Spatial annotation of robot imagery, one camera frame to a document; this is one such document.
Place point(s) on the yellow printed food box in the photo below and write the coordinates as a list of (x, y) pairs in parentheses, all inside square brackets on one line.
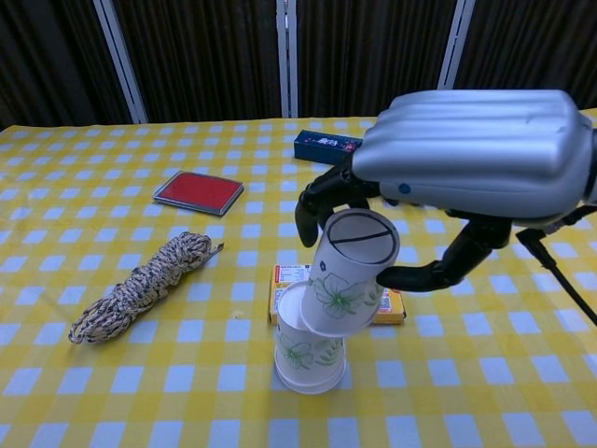
[(287, 273)]

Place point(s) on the plain-bottomed floral paper cup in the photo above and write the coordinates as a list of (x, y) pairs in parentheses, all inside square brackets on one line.
[(308, 390), (303, 354)]

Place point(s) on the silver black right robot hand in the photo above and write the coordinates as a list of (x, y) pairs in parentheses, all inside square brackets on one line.
[(476, 154)]

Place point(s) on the dark pleated curtain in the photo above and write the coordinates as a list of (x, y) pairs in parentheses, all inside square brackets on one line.
[(210, 56)]

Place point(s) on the yellow white checked tablecloth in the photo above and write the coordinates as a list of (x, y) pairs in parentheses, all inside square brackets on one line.
[(140, 396)]

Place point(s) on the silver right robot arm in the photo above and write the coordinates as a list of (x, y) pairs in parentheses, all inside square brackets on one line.
[(594, 182)]

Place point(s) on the white metal post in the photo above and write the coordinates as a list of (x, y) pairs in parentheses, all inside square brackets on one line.
[(122, 60), (454, 46), (287, 56)]

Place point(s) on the red ink pad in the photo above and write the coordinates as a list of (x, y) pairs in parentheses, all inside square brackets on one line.
[(198, 191)]

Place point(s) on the floral paper cup with black line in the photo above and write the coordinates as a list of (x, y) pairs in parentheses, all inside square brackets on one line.
[(345, 280)]

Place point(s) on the dark blue rectangular box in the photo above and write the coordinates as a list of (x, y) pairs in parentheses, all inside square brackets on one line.
[(322, 144)]

